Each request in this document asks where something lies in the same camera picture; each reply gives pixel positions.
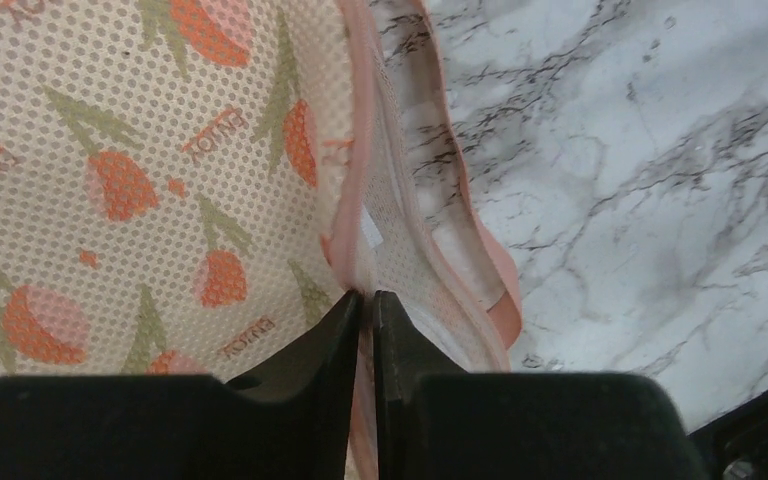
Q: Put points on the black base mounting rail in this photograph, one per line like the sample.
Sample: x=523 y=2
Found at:
x=735 y=446

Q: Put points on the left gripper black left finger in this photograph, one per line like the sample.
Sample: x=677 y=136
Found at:
x=286 y=418

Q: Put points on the floral mesh laundry bag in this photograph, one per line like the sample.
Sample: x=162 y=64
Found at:
x=186 y=187

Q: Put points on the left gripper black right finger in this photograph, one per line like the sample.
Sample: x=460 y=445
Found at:
x=437 y=421

